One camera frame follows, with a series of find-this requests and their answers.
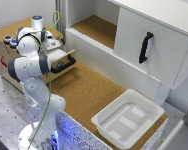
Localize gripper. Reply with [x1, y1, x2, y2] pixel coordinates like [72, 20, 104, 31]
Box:
[43, 31, 64, 52]

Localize wooden drawer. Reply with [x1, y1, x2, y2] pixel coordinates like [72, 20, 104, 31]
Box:
[44, 48, 77, 76]

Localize blue button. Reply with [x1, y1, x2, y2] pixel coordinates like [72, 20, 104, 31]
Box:
[9, 38, 19, 47]

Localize white cabinet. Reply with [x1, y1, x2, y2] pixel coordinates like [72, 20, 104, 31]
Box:
[62, 0, 188, 108]

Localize red button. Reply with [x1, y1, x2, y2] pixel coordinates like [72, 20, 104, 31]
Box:
[3, 34, 13, 44]

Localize white plastic box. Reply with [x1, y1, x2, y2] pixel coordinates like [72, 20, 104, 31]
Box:
[90, 88, 166, 150]

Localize white sliding door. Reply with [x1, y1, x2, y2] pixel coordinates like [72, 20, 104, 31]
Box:
[112, 6, 188, 91]

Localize black drawer handle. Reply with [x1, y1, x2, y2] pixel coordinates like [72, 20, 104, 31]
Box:
[50, 54, 77, 75]

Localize green cable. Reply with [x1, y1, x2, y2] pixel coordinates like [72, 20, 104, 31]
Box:
[26, 10, 62, 150]

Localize black door handle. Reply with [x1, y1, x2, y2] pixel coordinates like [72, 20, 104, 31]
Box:
[138, 31, 155, 65]

